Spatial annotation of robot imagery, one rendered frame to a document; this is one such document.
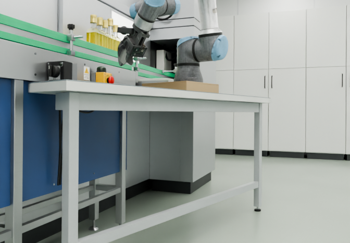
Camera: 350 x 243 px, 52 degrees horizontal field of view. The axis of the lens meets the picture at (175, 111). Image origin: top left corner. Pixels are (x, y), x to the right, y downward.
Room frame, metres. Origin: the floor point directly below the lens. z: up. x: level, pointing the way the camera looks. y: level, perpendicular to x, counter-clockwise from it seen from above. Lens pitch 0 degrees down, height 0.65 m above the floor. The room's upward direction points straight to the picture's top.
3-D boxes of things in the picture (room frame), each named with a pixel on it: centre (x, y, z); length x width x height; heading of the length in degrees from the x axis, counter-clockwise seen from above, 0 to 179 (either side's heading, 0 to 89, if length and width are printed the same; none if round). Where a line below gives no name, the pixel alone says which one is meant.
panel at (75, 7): (2.27, 0.44, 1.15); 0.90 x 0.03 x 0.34; 159
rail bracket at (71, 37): (1.47, 0.41, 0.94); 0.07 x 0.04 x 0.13; 69
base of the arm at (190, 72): (1.81, -0.07, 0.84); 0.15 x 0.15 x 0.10
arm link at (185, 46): (1.81, -0.07, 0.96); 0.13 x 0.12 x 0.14; 54
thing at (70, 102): (1.80, -0.08, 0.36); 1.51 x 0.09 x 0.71; 142
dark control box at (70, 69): (1.36, 0.43, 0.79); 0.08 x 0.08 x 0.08; 69
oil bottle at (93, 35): (1.89, 0.44, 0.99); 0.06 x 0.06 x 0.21; 68
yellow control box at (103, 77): (1.62, 0.33, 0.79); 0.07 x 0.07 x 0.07; 69
